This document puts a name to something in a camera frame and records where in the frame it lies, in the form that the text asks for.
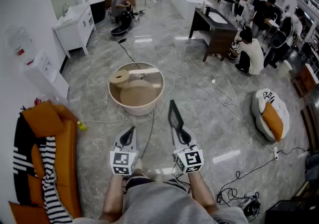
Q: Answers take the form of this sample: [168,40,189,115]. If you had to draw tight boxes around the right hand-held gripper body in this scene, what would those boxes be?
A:
[173,144,204,174]

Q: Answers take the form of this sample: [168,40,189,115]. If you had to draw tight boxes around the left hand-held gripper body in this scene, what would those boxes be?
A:
[110,144,139,176]

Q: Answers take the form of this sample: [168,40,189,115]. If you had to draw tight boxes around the black framed picture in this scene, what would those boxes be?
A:
[167,99,184,134]

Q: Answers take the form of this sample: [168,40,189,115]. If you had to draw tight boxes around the person's left forearm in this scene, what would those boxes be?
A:
[99,174,125,223]

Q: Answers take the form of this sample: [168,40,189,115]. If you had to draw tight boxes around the person's right forearm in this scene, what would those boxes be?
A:
[186,172,219,215]

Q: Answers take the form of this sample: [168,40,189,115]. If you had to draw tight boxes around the round glass coffee table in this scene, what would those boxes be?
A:
[108,62,165,116]

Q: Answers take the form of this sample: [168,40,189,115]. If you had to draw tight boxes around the person's black white striped shorts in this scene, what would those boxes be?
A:
[124,175,190,194]

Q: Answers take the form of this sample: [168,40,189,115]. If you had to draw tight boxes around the orange sofa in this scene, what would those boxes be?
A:
[8,100,83,224]

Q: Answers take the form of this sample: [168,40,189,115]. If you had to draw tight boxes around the person's grey shirt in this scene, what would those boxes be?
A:
[122,182,250,224]

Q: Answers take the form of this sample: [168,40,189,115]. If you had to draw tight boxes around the white beanbag seat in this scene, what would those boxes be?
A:
[251,88,291,142]

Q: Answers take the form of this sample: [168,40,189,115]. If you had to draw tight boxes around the orange pillow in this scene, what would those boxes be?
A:
[261,101,284,143]

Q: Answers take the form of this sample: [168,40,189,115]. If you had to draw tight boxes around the clear plastic water jug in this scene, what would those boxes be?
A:
[6,27,34,66]
[33,96,68,106]

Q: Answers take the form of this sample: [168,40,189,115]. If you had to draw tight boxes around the white water dispenser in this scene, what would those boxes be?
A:
[23,51,70,101]

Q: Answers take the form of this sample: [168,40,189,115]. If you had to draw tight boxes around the black white striped blanket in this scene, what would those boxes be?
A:
[12,112,73,224]

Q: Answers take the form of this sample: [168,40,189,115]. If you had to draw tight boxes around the dark wooden vanity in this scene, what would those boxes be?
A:
[188,7,239,62]

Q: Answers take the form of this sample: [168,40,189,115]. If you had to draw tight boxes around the black box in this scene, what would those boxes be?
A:
[264,199,319,224]

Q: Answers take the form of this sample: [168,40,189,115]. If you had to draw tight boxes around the black backpack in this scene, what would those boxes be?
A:
[111,11,135,37]

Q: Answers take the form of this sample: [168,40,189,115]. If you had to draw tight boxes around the small white bin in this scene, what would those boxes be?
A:
[278,60,293,78]

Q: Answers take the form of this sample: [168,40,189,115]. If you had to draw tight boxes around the white vanity cabinet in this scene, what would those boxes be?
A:
[51,1,97,59]

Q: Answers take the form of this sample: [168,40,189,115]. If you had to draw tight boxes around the dark wooden rack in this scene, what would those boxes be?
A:
[300,105,319,154]

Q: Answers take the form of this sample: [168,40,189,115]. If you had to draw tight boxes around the brown wooden cabinet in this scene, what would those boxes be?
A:
[291,63,319,98]

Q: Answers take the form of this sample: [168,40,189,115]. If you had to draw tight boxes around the black bathtub with white rim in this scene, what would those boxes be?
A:
[89,0,107,24]

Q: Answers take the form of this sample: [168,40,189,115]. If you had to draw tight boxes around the white bottle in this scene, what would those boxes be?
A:
[202,0,211,16]

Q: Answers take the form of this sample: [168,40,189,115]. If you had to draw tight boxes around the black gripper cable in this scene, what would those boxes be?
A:
[171,163,192,194]

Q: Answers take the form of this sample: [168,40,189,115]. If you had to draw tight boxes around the white cable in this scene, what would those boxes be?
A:
[152,40,190,117]
[82,114,154,124]
[159,68,276,153]

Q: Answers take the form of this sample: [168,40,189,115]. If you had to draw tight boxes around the black device with cables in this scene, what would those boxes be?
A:
[239,194,261,219]

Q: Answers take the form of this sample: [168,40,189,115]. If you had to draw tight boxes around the long black cable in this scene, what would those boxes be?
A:
[117,37,137,63]

